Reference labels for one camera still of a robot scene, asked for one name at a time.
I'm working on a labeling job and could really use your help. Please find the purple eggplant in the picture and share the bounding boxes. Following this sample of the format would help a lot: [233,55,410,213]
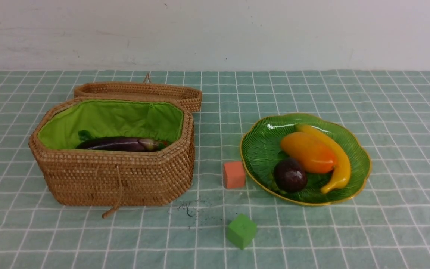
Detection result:
[76,136,160,152]

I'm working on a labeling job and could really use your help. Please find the green glass leaf plate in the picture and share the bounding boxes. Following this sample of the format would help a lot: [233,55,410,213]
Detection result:
[240,113,372,207]

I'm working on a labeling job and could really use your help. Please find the orange foam cube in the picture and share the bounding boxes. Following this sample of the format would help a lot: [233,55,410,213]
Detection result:
[223,161,246,189]

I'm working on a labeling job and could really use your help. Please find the orange yellow mango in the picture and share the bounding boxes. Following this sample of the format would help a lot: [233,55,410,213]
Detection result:
[280,132,338,174]

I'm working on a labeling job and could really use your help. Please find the yellow banana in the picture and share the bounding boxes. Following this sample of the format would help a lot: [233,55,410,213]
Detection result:
[296,124,351,194]

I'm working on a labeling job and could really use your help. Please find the white radish with leaves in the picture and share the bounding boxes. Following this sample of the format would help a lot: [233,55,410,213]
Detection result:
[77,130,94,142]

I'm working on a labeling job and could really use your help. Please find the checkered teal tablecloth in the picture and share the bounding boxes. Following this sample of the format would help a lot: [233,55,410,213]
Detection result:
[0,70,430,269]

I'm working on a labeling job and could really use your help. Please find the dark purple mangosteen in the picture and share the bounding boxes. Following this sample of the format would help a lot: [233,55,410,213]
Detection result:
[273,157,308,194]

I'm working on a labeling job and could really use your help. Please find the woven rattan basket green lining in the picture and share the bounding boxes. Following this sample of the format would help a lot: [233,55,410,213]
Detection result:
[28,96,196,219]

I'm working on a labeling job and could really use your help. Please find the woven rattan basket lid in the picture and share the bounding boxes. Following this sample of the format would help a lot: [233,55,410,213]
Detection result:
[73,73,203,112]

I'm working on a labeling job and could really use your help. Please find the green foam cube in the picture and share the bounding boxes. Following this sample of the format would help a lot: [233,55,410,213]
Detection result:
[226,213,257,250]

